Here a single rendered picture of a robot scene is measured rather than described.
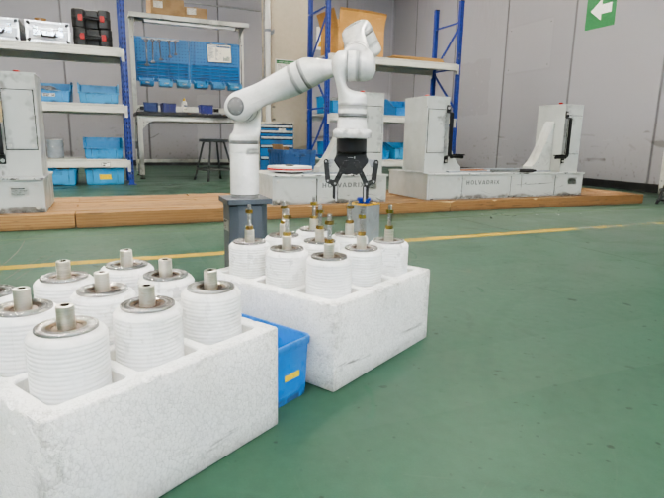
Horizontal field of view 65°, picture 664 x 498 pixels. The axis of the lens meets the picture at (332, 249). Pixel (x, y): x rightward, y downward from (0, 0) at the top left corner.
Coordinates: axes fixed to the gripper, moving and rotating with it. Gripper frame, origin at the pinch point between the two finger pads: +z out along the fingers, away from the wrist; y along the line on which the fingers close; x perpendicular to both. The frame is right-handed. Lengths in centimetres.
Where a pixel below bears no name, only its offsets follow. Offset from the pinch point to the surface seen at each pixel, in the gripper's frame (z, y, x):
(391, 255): 12.6, -9.9, 11.7
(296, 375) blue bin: 30, 10, 39
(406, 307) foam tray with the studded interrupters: 24.5, -13.6, 14.4
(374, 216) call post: 7.7, -7.5, -16.8
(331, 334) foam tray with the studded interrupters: 23.1, 3.6, 36.3
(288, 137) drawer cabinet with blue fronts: -14, 71, -546
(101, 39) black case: -104, 237, -400
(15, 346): 14, 45, 68
